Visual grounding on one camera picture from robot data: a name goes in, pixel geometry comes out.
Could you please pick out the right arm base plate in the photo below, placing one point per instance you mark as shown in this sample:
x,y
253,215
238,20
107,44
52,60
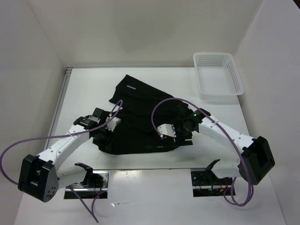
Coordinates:
x,y
205,184

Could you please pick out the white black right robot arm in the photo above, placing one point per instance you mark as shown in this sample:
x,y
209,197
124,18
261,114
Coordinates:
x,y
255,156

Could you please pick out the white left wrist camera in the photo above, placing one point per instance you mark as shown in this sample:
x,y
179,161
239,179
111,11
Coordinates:
x,y
113,123

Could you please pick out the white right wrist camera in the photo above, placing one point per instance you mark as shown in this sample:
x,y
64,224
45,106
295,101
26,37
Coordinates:
x,y
166,130

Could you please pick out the black sport shorts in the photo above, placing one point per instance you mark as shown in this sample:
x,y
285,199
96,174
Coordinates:
x,y
144,107

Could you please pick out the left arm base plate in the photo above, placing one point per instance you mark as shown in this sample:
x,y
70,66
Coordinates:
x,y
98,183

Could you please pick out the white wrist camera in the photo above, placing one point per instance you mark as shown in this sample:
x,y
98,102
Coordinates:
x,y
113,123
166,130

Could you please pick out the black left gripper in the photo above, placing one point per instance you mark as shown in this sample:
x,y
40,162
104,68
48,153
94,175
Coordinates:
x,y
105,142

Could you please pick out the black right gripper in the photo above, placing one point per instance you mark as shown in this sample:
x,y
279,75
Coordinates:
x,y
179,140

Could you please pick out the white perforated plastic basket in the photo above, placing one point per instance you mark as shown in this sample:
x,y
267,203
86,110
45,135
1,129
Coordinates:
x,y
217,75

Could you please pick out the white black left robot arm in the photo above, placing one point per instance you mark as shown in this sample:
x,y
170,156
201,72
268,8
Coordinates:
x,y
41,176

